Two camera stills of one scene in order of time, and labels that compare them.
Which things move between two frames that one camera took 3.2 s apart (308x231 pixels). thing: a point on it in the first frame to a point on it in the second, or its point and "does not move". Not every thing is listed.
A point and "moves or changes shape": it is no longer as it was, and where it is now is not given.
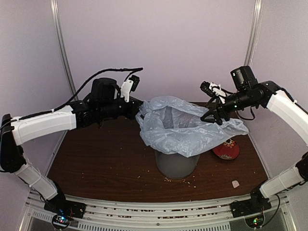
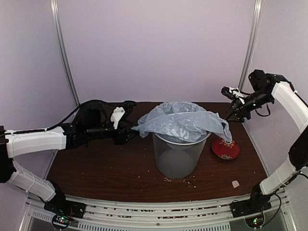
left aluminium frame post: (57, 17) does not move
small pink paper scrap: (235, 184) does not move
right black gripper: (215, 110) to (238, 109)
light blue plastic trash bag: (173, 125) moves or changes shape
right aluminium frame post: (254, 36) does not move
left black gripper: (134, 108) to (121, 137)
